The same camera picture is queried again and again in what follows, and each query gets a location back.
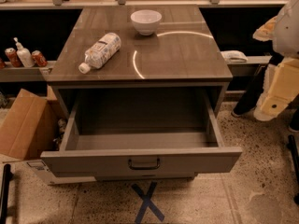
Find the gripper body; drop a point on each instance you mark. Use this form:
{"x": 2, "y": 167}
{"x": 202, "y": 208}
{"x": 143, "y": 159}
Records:
{"x": 290, "y": 32}

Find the grey top drawer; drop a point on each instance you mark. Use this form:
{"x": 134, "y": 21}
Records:
{"x": 141, "y": 133}

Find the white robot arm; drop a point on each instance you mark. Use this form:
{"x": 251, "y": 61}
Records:
{"x": 283, "y": 31}

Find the grey drawer cabinet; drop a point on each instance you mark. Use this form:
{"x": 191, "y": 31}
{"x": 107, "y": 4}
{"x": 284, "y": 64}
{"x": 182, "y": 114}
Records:
{"x": 181, "y": 54}

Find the person in dark clothes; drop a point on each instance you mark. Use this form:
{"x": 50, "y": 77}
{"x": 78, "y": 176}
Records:
{"x": 250, "y": 98}

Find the white folded cloth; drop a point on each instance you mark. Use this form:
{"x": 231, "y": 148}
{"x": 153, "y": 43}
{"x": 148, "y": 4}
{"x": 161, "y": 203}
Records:
{"x": 234, "y": 56}

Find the white ceramic bowl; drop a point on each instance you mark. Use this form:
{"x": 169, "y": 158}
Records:
{"x": 146, "y": 21}

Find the blue tape cross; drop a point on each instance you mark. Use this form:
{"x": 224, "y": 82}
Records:
{"x": 147, "y": 203}

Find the clear plastic water bottle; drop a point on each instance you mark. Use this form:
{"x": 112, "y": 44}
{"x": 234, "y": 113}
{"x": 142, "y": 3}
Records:
{"x": 100, "y": 52}

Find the red soda can right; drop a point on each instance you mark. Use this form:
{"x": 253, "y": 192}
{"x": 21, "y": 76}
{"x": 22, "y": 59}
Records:
{"x": 39, "y": 58}

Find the red soda can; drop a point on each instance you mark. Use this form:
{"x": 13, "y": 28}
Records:
{"x": 39, "y": 58}
{"x": 13, "y": 57}

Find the brown cardboard box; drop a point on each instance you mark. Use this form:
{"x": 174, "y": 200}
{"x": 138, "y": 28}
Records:
{"x": 31, "y": 125}

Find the white pump dispenser bottle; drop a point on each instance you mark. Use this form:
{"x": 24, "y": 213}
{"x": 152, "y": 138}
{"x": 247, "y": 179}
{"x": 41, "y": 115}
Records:
{"x": 24, "y": 54}

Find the red soda can left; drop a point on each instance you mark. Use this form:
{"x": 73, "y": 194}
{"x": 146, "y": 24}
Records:
{"x": 13, "y": 57}

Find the black bar left edge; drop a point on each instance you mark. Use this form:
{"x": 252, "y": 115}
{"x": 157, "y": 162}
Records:
{"x": 7, "y": 176}

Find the black post right edge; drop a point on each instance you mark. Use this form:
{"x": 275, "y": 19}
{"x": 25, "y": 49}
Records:
{"x": 292, "y": 147}

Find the black top drawer handle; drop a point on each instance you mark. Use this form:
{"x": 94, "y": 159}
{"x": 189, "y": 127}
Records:
{"x": 144, "y": 166}

